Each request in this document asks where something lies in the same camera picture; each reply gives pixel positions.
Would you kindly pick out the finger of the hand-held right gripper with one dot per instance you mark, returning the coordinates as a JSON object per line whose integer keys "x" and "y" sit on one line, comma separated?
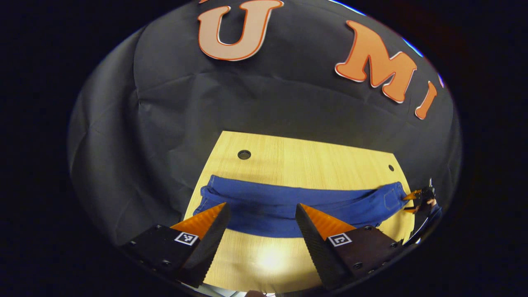
{"x": 413, "y": 194}
{"x": 412, "y": 210}

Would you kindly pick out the black backdrop cloth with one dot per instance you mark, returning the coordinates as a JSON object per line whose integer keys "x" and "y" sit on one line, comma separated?
{"x": 268, "y": 95}

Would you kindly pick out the blue jeans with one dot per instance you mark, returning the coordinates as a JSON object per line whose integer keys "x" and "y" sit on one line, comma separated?
{"x": 264, "y": 202}

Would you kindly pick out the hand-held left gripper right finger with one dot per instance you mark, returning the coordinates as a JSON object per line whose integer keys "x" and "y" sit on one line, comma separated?
{"x": 315, "y": 247}

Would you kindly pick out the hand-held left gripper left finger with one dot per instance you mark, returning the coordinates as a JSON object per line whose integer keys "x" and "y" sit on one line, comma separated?
{"x": 212, "y": 241}

